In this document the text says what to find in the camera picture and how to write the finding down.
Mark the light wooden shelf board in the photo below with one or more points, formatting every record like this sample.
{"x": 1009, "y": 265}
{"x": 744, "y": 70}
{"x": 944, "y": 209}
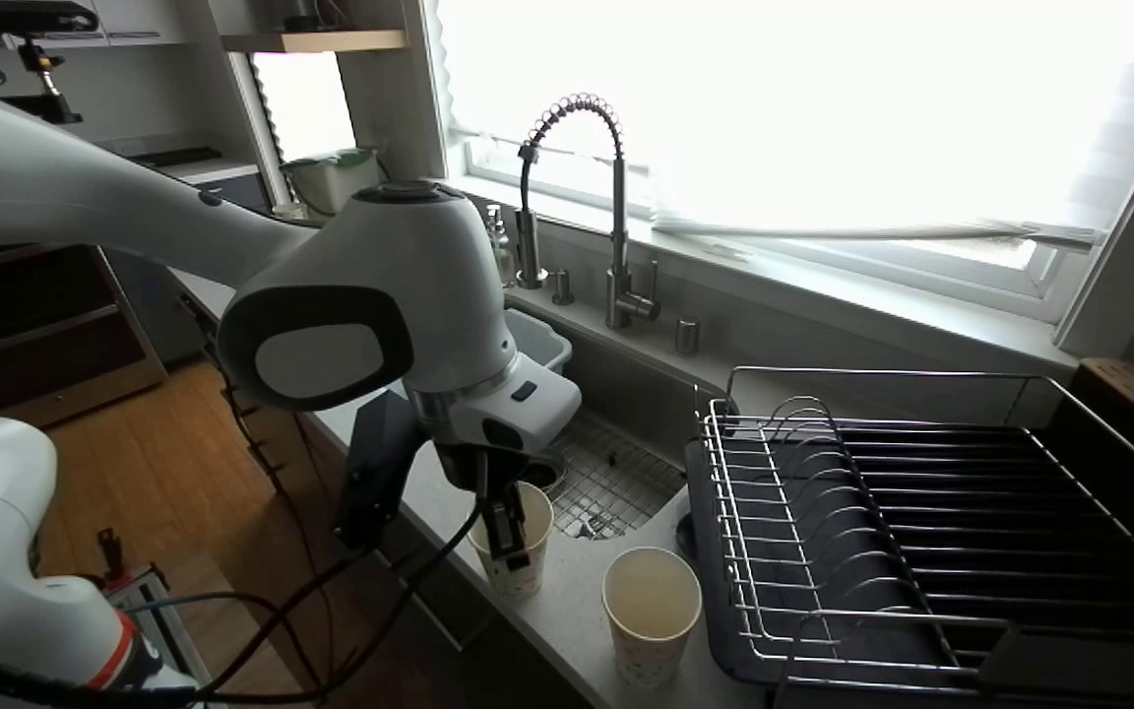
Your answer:
{"x": 332, "y": 41}

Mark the chrome spring kitchen faucet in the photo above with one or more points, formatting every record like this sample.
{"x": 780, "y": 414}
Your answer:
{"x": 617, "y": 248}

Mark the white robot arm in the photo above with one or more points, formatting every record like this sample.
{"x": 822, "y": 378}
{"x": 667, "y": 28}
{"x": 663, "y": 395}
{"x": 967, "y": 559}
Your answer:
{"x": 396, "y": 277}

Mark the pale green container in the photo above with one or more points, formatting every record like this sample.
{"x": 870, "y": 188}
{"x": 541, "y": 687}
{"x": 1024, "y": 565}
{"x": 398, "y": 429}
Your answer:
{"x": 335, "y": 183}

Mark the wooden cutting board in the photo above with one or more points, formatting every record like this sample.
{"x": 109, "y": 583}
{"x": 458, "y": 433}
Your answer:
{"x": 1133, "y": 386}

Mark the clear soap dispenser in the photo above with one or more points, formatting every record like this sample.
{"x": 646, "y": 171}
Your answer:
{"x": 504, "y": 248}

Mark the small metal ledge knob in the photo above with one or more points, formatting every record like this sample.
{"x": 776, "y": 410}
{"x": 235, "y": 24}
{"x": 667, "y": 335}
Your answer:
{"x": 688, "y": 335}

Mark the dark wooden shelf unit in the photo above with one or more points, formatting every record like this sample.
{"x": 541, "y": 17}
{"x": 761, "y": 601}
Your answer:
{"x": 42, "y": 357}

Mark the black drainer tray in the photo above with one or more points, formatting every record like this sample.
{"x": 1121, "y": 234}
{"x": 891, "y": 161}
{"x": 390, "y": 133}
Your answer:
{"x": 1051, "y": 525}

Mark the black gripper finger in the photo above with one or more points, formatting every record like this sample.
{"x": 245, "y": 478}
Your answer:
{"x": 504, "y": 525}

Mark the stainless steel sink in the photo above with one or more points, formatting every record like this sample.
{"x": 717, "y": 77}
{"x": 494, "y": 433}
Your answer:
{"x": 620, "y": 395}

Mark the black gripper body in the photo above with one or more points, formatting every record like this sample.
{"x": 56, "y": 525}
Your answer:
{"x": 490, "y": 466}

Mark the white striped window blind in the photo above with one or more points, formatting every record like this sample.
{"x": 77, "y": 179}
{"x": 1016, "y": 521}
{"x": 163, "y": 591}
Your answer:
{"x": 885, "y": 119}

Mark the white plastic dish tub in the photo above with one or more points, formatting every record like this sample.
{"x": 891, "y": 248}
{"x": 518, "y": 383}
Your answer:
{"x": 533, "y": 335}

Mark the white paper cup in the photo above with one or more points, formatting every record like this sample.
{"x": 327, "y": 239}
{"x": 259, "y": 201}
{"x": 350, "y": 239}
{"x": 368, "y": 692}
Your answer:
{"x": 538, "y": 551}
{"x": 650, "y": 643}

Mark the black item on shelf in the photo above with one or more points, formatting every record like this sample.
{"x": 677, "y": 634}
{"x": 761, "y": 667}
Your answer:
{"x": 18, "y": 17}

